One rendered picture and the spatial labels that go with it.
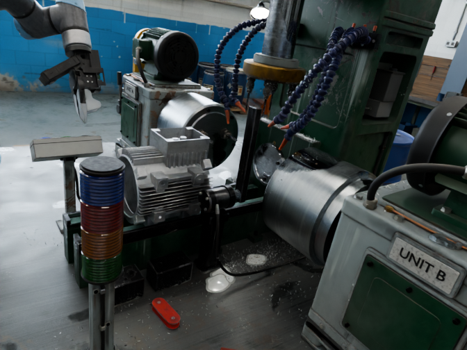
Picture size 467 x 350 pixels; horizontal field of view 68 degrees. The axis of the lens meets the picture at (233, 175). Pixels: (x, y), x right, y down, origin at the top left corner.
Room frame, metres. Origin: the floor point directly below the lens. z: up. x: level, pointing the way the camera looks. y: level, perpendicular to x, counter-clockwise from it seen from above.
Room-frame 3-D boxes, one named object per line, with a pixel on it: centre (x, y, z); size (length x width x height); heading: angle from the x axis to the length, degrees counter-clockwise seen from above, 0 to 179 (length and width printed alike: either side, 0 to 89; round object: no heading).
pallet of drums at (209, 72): (6.17, 0.65, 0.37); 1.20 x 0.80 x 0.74; 120
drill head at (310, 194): (0.76, -0.25, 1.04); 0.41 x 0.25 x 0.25; 40
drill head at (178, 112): (1.29, 0.19, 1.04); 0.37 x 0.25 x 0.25; 40
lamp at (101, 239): (0.44, 0.18, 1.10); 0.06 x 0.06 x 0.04
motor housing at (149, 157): (0.83, 0.18, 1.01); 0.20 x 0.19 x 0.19; 130
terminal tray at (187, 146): (0.86, 0.15, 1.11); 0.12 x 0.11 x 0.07; 130
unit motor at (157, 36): (1.48, 0.40, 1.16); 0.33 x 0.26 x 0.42; 40
